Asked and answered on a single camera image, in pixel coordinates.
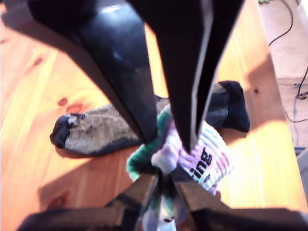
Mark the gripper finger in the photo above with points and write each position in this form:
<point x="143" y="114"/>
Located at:
<point x="137" y="199"/>
<point x="183" y="60"/>
<point x="195" y="202"/>
<point x="120" y="60"/>

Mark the pastel tie-dye sock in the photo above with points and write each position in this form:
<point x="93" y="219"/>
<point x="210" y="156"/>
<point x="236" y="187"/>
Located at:
<point x="211" y="154"/>

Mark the dark grey sock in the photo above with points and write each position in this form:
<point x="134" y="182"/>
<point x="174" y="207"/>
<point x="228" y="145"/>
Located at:
<point x="96" y="130"/>

